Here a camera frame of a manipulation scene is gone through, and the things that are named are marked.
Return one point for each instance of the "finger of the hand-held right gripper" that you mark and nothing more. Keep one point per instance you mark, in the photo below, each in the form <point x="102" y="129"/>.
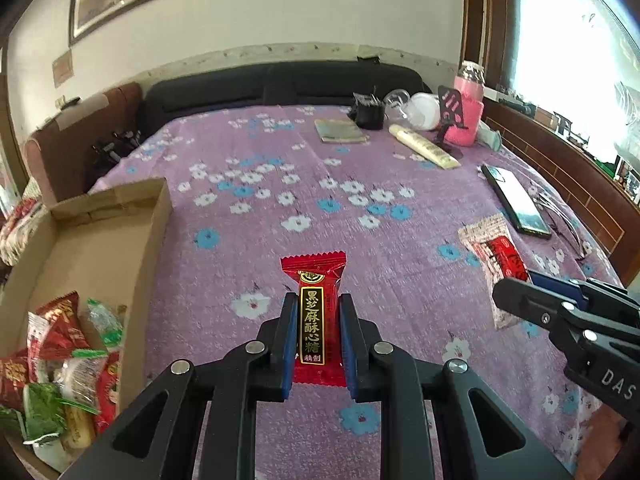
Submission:
<point x="525" y="297"/>
<point x="555" y="282"/>

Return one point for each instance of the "pile of mixed snack packets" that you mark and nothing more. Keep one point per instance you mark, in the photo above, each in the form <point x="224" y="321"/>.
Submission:
<point x="55" y="335"/>

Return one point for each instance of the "paper wall notice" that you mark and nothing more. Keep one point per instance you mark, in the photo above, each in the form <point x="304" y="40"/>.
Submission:
<point x="62" y="69"/>

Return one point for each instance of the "black smartphone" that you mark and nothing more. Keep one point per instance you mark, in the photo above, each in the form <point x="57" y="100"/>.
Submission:
<point x="517" y="200"/>

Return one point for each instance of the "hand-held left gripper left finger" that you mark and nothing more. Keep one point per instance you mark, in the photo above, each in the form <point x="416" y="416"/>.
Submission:
<point x="287" y="345"/>

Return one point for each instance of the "bright window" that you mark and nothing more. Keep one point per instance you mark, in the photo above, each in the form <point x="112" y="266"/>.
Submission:
<point x="575" y="35"/>

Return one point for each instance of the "white red snack packet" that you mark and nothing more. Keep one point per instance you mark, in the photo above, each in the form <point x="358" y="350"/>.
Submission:
<point x="500" y="255"/>

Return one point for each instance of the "small black remote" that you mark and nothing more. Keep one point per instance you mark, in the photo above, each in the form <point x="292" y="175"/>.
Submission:
<point x="67" y="102"/>

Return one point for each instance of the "pink sleeved bottle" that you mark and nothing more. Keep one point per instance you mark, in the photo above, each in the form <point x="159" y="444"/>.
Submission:
<point x="470" y="110"/>

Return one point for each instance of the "brown upholstered chair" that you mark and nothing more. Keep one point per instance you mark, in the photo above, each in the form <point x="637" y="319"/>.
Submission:
<point x="65" y="155"/>

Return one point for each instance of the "eyeglasses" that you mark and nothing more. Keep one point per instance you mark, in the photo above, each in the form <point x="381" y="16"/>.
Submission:
<point x="550" y="206"/>

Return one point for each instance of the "black phone stand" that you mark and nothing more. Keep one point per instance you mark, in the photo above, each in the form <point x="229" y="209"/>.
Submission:
<point x="450" y="105"/>

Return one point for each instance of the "black dumbbells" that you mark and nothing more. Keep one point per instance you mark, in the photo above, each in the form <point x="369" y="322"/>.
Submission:
<point x="112" y="147"/>

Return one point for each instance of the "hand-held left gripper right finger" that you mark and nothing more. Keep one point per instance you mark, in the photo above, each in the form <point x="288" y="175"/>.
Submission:
<point x="350" y="345"/>

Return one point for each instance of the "clear plastic cup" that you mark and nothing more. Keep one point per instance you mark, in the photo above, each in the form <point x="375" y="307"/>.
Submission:
<point x="397" y="100"/>

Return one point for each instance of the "olive booklet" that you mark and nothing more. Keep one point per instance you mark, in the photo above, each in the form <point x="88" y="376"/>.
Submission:
<point x="340" y="131"/>

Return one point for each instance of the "cream squeeze tube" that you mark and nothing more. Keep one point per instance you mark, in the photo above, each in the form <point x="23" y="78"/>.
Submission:
<point x="422" y="145"/>

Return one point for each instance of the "red candy black label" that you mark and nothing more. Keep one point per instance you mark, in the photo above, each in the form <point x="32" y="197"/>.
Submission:
<point x="315" y="325"/>

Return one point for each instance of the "wooden bed frame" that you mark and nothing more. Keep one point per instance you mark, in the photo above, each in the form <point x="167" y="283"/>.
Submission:
<point x="565" y="175"/>

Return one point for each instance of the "cardboard box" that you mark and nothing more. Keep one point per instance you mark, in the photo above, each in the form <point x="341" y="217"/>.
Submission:
<point x="100" y="260"/>

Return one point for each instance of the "white round container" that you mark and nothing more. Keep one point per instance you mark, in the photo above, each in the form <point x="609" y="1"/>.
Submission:
<point x="425" y="110"/>

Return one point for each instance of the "black padded headboard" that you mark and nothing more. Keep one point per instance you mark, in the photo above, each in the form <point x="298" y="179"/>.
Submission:
<point x="210" y="95"/>

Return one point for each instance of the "black pouch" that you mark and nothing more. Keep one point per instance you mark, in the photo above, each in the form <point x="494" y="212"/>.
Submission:
<point x="369" y="112"/>

